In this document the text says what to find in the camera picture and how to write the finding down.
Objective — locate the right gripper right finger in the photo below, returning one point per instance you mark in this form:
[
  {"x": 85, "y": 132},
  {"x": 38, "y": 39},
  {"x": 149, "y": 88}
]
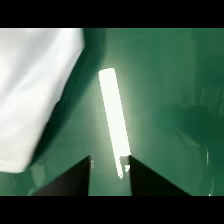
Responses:
[{"x": 146, "y": 181}]

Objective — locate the white shirt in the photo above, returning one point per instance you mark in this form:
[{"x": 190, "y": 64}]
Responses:
[{"x": 31, "y": 93}]

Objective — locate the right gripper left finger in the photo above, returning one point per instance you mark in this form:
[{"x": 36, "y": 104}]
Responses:
[{"x": 76, "y": 181}]

